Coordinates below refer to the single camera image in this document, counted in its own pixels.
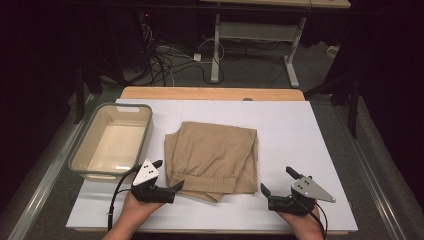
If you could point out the white-framed desk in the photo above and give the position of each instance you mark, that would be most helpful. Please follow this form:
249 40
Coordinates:
256 31

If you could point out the wooden table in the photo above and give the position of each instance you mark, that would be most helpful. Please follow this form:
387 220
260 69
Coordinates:
200 93

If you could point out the person's right hand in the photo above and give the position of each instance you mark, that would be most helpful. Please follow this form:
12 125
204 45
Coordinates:
305 221

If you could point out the white power adapter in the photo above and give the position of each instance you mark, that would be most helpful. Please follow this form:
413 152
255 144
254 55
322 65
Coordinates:
197 57

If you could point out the tan pants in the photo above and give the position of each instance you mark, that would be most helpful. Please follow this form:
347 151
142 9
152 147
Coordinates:
210 156

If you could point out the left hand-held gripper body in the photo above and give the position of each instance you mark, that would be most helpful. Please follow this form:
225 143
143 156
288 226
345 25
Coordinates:
146 173

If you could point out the person's left hand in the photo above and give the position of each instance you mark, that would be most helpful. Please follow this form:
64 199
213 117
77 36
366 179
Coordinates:
138 210

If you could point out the black stand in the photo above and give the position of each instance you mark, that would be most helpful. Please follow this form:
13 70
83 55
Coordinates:
80 93
351 100

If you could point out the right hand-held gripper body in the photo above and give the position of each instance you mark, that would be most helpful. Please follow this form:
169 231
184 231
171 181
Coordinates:
305 190

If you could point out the beige plastic basin grey rim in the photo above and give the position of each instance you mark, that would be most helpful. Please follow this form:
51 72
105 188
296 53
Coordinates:
115 143

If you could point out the white table cover sheet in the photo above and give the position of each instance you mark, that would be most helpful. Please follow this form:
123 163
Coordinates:
293 133

